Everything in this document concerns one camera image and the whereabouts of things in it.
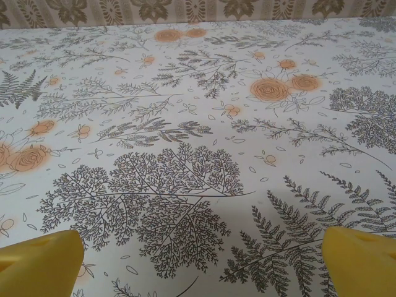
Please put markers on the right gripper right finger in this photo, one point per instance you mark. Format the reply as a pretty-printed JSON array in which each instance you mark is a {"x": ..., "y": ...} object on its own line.
[{"x": 362, "y": 266}]

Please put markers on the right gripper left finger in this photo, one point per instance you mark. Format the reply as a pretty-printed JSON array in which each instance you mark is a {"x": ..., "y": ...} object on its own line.
[{"x": 40, "y": 266}]

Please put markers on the floral patterned tablecloth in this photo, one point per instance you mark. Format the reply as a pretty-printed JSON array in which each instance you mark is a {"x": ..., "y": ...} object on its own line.
[{"x": 198, "y": 123}]

